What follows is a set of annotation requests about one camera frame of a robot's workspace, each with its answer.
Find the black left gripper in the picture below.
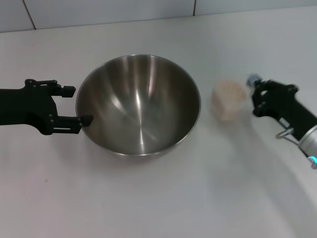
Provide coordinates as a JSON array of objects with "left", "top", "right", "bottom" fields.
[{"left": 0, "top": 78, "right": 95, "bottom": 136}]

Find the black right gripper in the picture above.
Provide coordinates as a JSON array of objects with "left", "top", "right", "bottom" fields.
[{"left": 246, "top": 73, "right": 316, "bottom": 140}]

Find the clear plastic cup with grains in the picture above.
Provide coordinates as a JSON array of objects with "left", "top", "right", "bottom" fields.
[{"left": 211, "top": 79, "right": 247, "bottom": 121}]

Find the clear plastic measuring cup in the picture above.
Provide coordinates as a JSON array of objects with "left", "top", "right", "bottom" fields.
[{"left": 210, "top": 78, "right": 248, "bottom": 122}]

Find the stainless steel mixing bowl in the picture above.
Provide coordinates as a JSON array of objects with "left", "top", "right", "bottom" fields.
[{"left": 75, "top": 54, "right": 201, "bottom": 157}]

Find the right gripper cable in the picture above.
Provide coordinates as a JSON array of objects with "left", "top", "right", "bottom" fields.
[{"left": 275, "top": 128, "right": 302, "bottom": 147}]

